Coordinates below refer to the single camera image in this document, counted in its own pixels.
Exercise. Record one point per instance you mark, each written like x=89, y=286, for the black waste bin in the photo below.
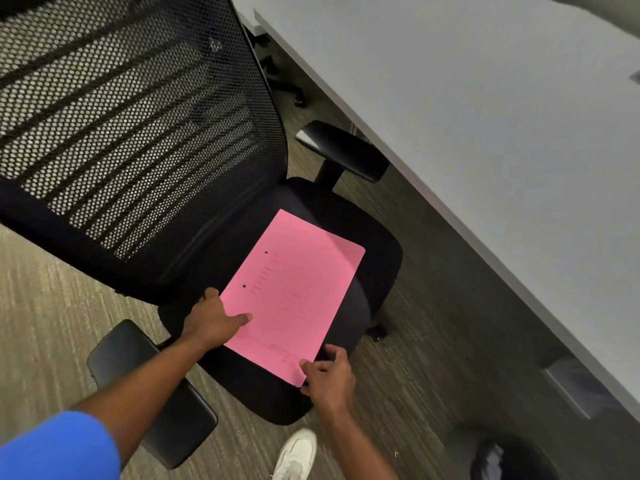
x=525, y=462

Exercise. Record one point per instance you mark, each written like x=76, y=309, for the pink paper folder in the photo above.
x=295, y=289

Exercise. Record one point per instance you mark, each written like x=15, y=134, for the person's right hand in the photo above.
x=331, y=382

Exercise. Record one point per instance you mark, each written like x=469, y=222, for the crumpled paper waste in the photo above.
x=487, y=459

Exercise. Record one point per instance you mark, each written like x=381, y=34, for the black mesh office chair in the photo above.
x=150, y=119

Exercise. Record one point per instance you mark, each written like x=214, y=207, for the white sneaker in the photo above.
x=296, y=454

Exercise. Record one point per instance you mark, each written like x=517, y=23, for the person's left hand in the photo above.
x=210, y=324

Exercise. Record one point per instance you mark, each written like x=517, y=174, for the person's left forearm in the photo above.
x=145, y=384

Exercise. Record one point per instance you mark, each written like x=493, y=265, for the person's right thumb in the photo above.
x=314, y=365

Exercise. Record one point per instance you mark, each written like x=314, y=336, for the blue shirt sleeve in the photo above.
x=60, y=449

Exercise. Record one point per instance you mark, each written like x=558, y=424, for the grey metal desk leg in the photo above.
x=575, y=387

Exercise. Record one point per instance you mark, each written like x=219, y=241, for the black chair armrest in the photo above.
x=345, y=152
x=125, y=354

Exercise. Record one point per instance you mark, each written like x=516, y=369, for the black wheeled chair base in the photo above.
x=285, y=84

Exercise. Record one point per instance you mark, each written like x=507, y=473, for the person's left thumb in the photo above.
x=239, y=319

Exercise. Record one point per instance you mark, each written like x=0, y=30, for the person's right forearm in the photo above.
x=355, y=447

